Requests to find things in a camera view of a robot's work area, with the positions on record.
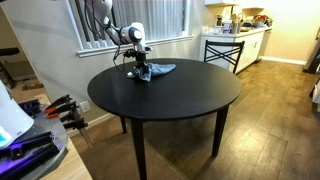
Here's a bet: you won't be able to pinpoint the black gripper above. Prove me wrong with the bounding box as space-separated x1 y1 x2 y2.
132 46 154 78

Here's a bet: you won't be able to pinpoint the blue cloth with white tag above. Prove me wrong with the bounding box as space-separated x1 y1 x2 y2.
126 62 177 83

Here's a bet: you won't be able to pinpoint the round black wooden table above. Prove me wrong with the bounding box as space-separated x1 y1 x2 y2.
87 58 242 180

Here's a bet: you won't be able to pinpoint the white vertical window blinds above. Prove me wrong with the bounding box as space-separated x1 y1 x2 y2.
74 0 186 50

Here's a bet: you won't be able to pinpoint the white mug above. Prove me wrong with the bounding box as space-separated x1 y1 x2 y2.
211 25 223 36

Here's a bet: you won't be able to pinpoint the black metal chair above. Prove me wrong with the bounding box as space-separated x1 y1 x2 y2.
203 39 246 75

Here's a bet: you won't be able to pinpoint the black clamp with metal bar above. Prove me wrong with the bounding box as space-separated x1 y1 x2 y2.
59 110 95 150

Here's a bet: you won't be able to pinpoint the black clamp with orange trigger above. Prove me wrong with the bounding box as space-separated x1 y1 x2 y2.
44 93 73 111
45 101 79 120

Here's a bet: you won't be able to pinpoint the white tub with blue label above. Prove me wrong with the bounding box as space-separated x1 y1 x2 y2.
222 19 233 35

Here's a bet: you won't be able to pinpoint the steel utensil holder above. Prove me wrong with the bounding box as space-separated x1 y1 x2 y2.
230 13 243 35

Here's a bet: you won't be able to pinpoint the white kitchen counter cabinet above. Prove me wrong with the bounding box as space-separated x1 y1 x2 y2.
198 27 273 75

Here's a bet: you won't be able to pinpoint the round grey mounting plate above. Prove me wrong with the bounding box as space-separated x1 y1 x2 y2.
0 103 70 180

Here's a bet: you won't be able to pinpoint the brown cardboard box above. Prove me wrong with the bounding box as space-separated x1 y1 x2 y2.
20 81 45 92

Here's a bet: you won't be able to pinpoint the light wooden robot stand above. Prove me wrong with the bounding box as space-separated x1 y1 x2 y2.
16 93 94 180

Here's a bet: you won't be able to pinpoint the short black aluminium bars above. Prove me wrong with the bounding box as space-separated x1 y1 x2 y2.
18 99 43 118

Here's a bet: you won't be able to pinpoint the blue bowl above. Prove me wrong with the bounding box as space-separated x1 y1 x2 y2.
251 22 267 30

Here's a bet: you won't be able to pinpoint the long black aluminium bars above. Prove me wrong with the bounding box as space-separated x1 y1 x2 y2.
0 130 61 180

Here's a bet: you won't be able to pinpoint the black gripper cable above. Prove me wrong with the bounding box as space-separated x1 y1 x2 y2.
112 19 128 73

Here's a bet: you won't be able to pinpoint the white window frame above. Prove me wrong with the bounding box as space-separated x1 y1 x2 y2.
65 0 195 59

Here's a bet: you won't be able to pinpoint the white wall outlet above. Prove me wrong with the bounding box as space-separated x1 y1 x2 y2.
79 100 91 114

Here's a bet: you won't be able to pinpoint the white upper wall cabinet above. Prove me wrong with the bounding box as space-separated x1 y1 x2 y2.
204 0 265 10

